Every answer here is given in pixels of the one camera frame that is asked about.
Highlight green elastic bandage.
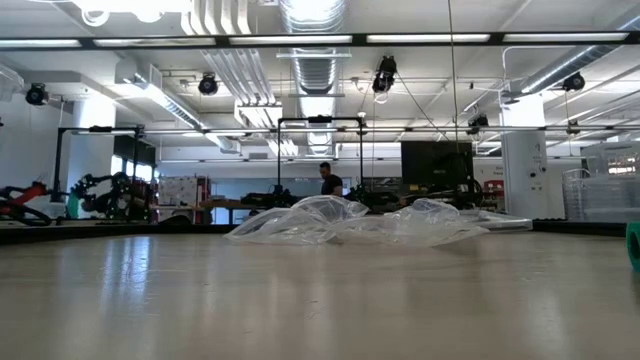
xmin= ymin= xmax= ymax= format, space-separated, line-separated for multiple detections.
xmin=624 ymin=221 xmax=640 ymax=274

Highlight person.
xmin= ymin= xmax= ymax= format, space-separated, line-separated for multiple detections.
xmin=318 ymin=160 xmax=345 ymax=198

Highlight clear plastic bag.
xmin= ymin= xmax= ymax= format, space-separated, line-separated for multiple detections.
xmin=223 ymin=194 xmax=491 ymax=249

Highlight wooden workbench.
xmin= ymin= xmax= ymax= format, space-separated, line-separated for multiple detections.
xmin=198 ymin=198 xmax=266 ymax=225

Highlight black monitor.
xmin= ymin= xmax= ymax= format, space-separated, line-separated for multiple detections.
xmin=399 ymin=140 xmax=475 ymax=190

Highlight black ceiling spotlight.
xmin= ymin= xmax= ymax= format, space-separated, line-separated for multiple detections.
xmin=561 ymin=71 xmax=587 ymax=94
xmin=371 ymin=54 xmax=399 ymax=96
xmin=197 ymin=72 xmax=220 ymax=98
xmin=466 ymin=113 xmax=491 ymax=137
xmin=24 ymin=82 xmax=50 ymax=107

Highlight white column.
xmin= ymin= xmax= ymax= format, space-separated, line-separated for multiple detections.
xmin=500 ymin=92 xmax=548 ymax=221

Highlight stack of clear bins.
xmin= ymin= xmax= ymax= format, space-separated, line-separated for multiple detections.
xmin=561 ymin=141 xmax=640 ymax=224

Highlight red handheld tool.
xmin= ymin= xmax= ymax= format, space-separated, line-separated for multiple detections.
xmin=0 ymin=179 xmax=51 ymax=217

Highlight black background station frame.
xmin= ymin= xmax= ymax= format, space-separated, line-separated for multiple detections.
xmin=276 ymin=115 xmax=366 ymax=204
xmin=53 ymin=124 xmax=147 ymax=221

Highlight silver ventilation duct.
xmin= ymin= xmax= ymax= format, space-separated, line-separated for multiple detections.
xmin=503 ymin=3 xmax=640 ymax=100
xmin=277 ymin=0 xmax=354 ymax=97

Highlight thin hanging cable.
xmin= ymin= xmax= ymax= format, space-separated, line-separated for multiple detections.
xmin=446 ymin=0 xmax=459 ymax=151

